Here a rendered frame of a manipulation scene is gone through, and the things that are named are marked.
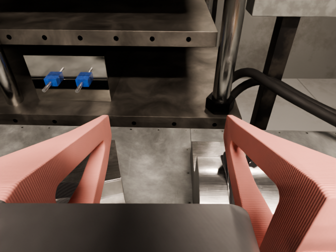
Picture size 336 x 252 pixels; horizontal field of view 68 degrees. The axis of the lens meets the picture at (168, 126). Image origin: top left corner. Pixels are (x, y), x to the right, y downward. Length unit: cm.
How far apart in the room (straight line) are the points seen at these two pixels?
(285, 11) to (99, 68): 63
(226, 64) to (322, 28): 232
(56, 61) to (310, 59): 269
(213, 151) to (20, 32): 70
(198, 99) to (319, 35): 227
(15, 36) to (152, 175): 63
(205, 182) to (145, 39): 53
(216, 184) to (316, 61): 282
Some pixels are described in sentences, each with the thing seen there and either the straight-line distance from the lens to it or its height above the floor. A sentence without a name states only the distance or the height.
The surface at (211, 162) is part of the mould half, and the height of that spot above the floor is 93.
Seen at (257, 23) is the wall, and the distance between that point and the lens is 278.
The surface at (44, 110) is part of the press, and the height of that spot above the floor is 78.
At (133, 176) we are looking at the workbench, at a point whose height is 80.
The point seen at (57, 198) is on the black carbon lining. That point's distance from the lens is 54.
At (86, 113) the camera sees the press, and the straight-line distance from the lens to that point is 91.
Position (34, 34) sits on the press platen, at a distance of 94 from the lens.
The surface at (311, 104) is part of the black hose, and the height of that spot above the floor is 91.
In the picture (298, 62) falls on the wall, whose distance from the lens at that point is 311.
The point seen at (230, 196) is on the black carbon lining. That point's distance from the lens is 45.
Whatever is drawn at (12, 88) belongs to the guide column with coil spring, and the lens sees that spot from 103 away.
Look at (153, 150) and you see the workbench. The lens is 69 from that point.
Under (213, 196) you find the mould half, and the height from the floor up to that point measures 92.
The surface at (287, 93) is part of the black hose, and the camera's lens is 79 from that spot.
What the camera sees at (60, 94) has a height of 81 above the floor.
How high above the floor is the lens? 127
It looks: 37 degrees down
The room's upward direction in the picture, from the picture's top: straight up
